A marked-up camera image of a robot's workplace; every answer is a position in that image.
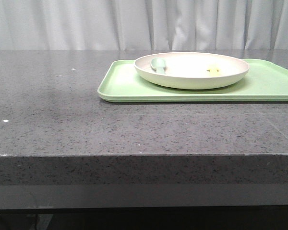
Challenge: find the cream round plate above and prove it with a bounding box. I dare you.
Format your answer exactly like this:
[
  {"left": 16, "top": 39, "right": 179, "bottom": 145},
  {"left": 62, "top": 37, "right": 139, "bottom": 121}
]
[{"left": 134, "top": 52, "right": 250, "bottom": 90}]

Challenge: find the light green tray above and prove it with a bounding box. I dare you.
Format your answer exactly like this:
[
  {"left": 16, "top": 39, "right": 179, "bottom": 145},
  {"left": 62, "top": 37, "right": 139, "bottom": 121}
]
[{"left": 97, "top": 58, "right": 288, "bottom": 103}]

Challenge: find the yellow plastic fork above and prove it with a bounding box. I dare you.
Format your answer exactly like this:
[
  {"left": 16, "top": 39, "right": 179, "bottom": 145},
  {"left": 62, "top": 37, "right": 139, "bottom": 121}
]
[{"left": 206, "top": 64, "right": 219, "bottom": 76}]

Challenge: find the grey curtain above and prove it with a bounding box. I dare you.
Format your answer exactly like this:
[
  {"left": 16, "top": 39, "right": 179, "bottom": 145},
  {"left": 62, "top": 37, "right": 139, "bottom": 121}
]
[{"left": 0, "top": 0, "right": 288, "bottom": 50}]

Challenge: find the light green spoon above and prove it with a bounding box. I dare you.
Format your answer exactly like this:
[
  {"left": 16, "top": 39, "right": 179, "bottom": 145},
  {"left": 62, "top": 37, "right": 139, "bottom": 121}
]
[{"left": 150, "top": 57, "right": 166, "bottom": 74}]

